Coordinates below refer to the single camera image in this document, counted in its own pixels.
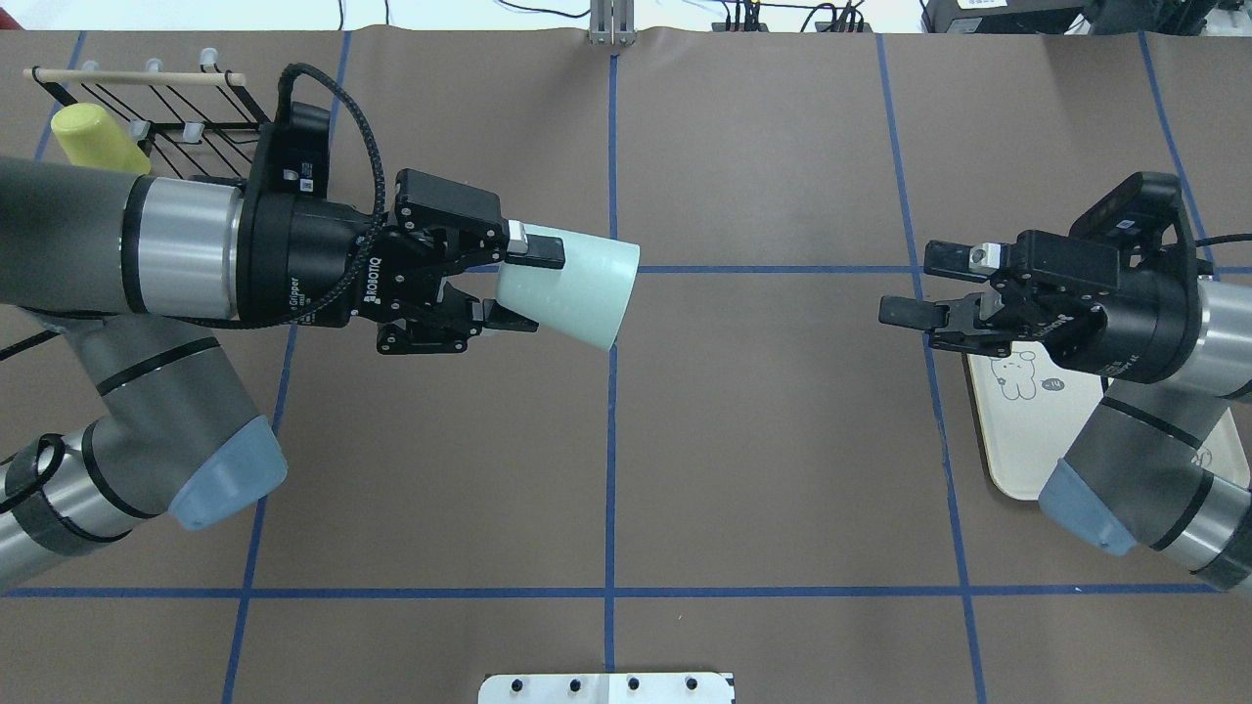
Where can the black wire cup rack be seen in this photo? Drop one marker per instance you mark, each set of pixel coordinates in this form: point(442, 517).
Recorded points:
point(201, 124)

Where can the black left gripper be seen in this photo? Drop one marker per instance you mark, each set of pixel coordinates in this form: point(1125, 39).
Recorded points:
point(298, 262)

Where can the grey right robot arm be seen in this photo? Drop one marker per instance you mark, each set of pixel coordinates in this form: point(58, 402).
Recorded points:
point(1188, 514)

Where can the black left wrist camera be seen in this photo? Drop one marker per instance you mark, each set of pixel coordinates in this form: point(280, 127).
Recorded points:
point(292, 156)

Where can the aluminium frame post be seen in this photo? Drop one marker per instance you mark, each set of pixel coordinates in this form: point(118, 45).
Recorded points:
point(612, 22)

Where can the mint green plastic cup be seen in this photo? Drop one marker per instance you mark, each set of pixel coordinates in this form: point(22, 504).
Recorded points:
point(587, 299)

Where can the yellow plastic cup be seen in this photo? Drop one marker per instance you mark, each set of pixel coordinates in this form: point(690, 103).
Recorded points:
point(91, 137)

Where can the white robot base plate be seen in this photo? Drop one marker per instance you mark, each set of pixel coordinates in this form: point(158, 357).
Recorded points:
point(637, 687)

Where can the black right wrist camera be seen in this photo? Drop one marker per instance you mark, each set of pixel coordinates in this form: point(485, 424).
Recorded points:
point(1134, 216)

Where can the white rabbit print tray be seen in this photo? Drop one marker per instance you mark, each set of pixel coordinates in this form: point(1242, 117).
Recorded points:
point(1030, 411)

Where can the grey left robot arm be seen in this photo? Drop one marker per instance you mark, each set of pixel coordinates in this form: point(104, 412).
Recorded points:
point(138, 272)

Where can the black power box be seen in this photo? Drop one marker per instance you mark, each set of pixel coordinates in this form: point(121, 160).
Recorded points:
point(1001, 17)

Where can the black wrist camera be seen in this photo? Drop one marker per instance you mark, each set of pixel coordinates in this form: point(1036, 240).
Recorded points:
point(292, 156)
point(1134, 216)

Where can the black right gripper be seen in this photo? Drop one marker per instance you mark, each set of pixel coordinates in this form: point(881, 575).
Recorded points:
point(1146, 323)

